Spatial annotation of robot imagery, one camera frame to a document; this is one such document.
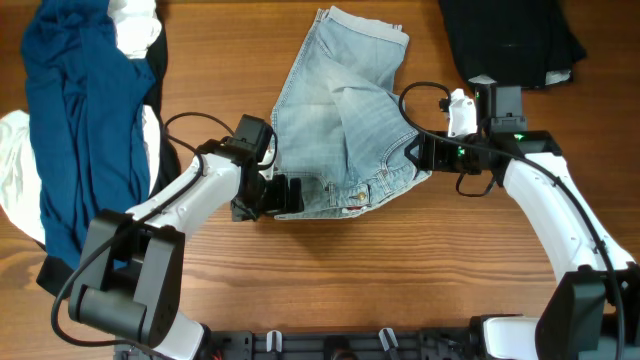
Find folded dark green garment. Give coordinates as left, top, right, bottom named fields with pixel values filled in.
left=438, top=0, right=587, bottom=89

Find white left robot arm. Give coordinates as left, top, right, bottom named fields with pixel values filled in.
left=63, top=137, right=304, bottom=359

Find black garment under pile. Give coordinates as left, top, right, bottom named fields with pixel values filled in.
left=36, top=29, right=181, bottom=295

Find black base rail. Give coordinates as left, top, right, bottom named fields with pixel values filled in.
left=113, top=327, right=481, bottom=360

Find blue shirt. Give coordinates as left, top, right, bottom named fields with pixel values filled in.
left=21, top=0, right=155, bottom=268

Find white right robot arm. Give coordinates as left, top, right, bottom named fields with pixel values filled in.
left=404, top=131, right=639, bottom=359

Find light blue denim shorts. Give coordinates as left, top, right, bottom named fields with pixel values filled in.
left=271, top=7, right=431, bottom=220

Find white garment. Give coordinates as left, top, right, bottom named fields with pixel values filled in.
left=1, top=0, right=163, bottom=246

